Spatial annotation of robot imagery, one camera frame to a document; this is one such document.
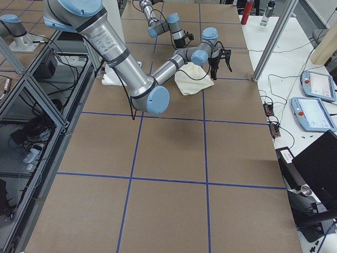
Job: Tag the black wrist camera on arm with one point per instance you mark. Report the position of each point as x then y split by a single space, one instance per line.
190 36
226 55

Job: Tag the orange black USB hub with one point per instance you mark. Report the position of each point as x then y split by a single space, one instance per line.
268 109

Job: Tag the clear water bottle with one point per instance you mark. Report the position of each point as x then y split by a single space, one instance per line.
267 13

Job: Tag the aluminium frame post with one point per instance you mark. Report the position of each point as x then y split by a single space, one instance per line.
275 36

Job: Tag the near blue teach pendant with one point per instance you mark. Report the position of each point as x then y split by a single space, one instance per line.
312 115

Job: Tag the black monitor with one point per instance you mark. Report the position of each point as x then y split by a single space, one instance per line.
317 166

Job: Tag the far blue teach pendant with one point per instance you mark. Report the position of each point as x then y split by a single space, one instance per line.
318 85

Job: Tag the blue teach pendant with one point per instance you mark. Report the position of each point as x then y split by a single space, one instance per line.
318 85
312 115

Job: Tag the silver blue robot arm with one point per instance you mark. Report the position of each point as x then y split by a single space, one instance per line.
158 27
146 92

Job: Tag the aluminium frame rack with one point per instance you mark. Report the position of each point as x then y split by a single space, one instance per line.
38 116

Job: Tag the red bottle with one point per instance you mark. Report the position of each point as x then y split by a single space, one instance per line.
247 11

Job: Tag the steel cup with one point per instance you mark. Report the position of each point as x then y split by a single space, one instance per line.
306 190

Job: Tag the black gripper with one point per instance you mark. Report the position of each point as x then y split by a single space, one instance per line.
180 42
214 63

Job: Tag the cream long-sleeve Twinkle shirt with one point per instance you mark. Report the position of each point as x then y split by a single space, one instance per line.
191 79

